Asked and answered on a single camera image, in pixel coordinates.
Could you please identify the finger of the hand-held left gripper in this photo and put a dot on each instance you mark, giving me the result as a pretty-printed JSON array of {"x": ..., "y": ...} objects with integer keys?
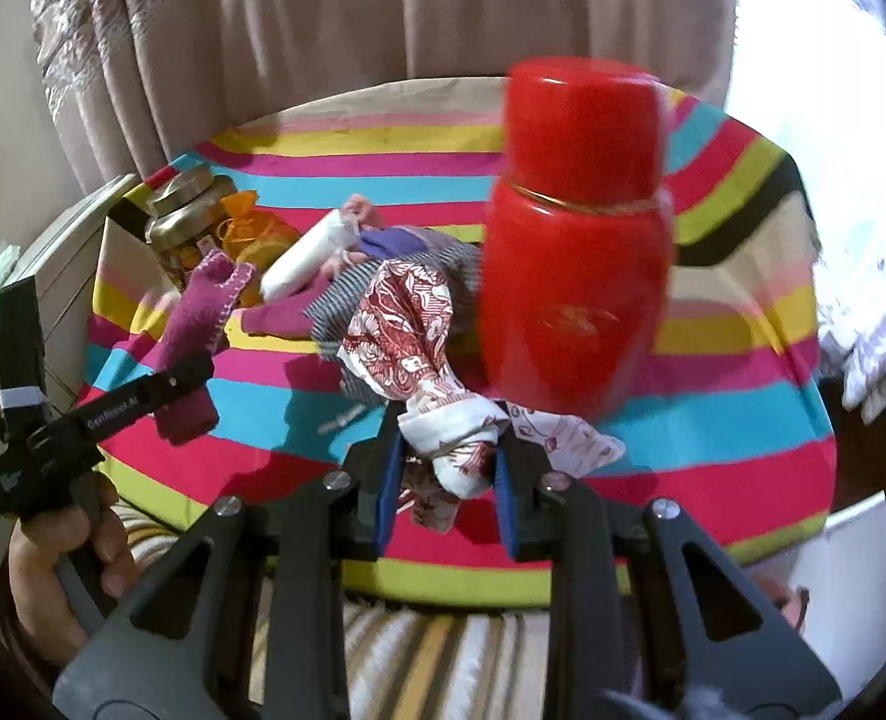
[{"x": 188, "y": 377}]

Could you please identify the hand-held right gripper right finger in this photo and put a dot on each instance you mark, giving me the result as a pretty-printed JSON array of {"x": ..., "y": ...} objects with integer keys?
[{"x": 507, "y": 495}]

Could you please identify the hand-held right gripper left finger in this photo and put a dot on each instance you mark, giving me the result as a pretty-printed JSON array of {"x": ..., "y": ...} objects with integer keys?
[{"x": 387, "y": 480}]

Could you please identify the magenta sock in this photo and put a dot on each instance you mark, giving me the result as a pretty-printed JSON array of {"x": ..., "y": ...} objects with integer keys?
[
  {"x": 195, "y": 307},
  {"x": 278, "y": 315}
]

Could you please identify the red white floral cloth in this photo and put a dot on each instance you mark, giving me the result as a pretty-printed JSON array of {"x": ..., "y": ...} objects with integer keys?
[{"x": 405, "y": 337}]

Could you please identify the light grey sock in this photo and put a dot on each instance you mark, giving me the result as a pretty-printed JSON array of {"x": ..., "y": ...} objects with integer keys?
[{"x": 308, "y": 255}]

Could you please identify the red canister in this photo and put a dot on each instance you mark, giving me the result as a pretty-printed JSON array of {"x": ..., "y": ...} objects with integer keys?
[{"x": 570, "y": 300}]

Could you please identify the red canister lid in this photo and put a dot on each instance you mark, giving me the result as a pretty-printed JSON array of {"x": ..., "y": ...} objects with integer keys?
[{"x": 585, "y": 127}]

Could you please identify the person's left hand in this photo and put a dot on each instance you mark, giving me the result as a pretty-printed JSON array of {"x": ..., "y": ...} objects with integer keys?
[{"x": 38, "y": 577}]

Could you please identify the pink white printed cloth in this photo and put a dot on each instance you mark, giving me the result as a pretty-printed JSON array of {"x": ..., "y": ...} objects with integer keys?
[{"x": 563, "y": 439}]

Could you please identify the glass jar with metal lid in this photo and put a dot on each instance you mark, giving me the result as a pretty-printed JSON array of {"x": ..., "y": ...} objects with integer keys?
[{"x": 180, "y": 225}]

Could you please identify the orange organza gift bag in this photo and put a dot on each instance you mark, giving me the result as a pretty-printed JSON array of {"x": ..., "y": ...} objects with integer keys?
[{"x": 259, "y": 232}]

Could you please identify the white carved dresser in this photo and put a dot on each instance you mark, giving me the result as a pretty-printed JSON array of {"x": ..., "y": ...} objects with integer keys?
[{"x": 53, "y": 255}]

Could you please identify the beige striped cushion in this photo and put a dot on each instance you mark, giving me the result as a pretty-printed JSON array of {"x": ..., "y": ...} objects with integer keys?
[{"x": 428, "y": 660}]

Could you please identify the checked cloth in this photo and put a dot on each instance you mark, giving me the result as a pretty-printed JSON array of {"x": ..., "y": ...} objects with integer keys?
[{"x": 353, "y": 296}]

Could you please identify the colourful striped tablecloth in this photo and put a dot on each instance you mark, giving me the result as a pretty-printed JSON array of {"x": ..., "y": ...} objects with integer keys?
[{"x": 713, "y": 420}]

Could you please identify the purple cloth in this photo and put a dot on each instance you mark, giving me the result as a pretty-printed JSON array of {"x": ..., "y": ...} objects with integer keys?
[{"x": 394, "y": 241}]

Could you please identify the white plastic box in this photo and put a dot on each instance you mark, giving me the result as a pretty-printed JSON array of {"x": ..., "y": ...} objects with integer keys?
[{"x": 856, "y": 585}]

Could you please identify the beige curtain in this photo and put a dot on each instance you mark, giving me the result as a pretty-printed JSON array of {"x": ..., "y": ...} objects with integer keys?
[{"x": 338, "y": 30}]

